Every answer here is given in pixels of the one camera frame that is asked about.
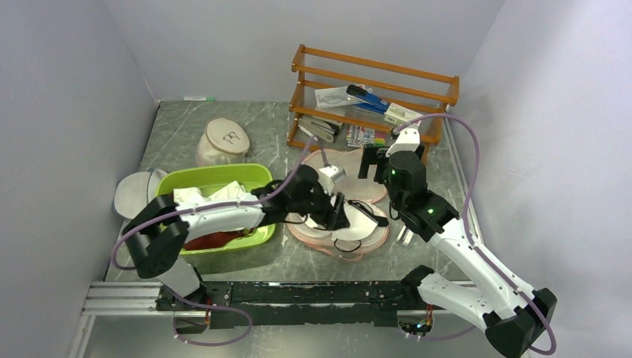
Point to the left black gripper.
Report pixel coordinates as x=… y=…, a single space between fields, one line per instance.
x=330 y=217

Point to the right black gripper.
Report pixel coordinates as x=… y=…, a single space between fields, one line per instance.
x=373 y=154

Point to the white black bra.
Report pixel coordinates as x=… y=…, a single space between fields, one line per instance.
x=368 y=230

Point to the floral mesh laundry bag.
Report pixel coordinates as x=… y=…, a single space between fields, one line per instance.
x=352 y=188

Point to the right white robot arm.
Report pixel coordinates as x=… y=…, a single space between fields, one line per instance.
x=511 y=313

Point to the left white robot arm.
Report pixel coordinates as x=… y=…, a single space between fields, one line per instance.
x=156 y=235

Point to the white staples box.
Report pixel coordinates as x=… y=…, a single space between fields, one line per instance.
x=397 y=114

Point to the coloured marker pack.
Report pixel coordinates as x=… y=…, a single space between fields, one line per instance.
x=358 y=136

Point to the small white rectangular block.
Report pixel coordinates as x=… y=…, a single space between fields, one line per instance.
x=405 y=236

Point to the grey black stapler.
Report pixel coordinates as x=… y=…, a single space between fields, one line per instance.
x=326 y=129

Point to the white garment in basin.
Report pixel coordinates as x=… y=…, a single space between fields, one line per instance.
x=194 y=195

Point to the blue stapler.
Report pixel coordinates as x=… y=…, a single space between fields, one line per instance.
x=368 y=100

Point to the green plastic basin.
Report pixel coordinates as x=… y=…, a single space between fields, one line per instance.
x=251 y=175

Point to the dark red garment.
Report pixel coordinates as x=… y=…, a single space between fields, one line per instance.
x=213 y=240

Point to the orange wooden shelf rack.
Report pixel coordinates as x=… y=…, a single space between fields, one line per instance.
x=418 y=90

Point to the white plastic packet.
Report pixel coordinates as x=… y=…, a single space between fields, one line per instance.
x=334 y=97

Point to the white green marker pen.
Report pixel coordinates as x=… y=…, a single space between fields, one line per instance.
x=198 y=98

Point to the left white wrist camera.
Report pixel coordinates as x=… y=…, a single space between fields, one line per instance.
x=329 y=176

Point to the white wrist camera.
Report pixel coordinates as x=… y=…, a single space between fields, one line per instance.
x=408 y=139
x=329 y=176

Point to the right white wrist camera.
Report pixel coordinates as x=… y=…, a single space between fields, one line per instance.
x=408 y=139

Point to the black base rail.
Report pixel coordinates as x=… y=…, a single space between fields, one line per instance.
x=230 y=304

